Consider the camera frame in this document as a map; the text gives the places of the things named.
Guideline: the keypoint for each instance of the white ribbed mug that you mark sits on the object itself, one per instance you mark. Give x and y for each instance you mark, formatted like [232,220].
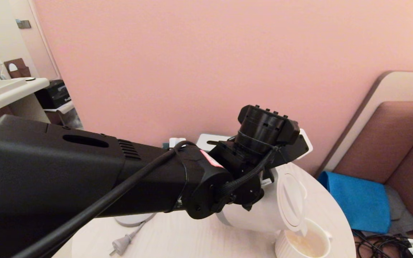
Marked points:
[292,249]

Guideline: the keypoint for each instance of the white sachet packets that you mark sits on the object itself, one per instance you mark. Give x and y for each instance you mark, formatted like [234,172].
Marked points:
[176,141]

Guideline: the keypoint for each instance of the grey-blue tissue box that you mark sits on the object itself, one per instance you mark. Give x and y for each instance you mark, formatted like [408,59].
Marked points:
[206,138]

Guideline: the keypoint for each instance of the blue cloth bag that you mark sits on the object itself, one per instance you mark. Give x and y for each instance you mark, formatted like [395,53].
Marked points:
[357,204]

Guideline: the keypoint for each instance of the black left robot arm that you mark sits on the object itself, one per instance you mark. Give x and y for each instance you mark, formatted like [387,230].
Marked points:
[66,179]

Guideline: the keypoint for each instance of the beige wall panel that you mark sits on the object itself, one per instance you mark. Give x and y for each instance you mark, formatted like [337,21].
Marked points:
[400,86]

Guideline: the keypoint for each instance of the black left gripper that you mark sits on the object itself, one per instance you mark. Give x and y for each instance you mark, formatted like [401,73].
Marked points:
[246,191]

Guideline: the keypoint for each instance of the brown tissue holder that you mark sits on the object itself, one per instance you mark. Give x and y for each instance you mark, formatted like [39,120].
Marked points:
[20,68]

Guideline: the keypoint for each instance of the beige sink pedestal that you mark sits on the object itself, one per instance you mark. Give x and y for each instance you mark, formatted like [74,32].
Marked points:
[34,111]

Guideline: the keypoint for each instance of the brown upholstered sofa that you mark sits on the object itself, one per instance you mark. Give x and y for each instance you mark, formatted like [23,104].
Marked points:
[382,143]

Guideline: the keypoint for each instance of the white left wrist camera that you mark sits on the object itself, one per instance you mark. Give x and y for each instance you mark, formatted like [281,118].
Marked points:
[305,143]

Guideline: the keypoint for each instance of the grey wall bracket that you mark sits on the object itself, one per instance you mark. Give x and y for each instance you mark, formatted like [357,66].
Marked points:
[23,23]

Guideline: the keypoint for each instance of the grey cloth bag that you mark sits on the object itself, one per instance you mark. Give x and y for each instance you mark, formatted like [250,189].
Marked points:
[400,215]

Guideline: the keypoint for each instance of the black box appliance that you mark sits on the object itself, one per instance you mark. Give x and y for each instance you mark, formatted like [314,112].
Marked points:
[52,96]

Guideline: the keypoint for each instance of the white luggage rack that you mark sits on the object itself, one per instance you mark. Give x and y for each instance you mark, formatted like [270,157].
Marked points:
[65,109]

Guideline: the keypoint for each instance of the white electric kettle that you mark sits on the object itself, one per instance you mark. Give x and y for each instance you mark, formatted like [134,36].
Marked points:
[256,215]

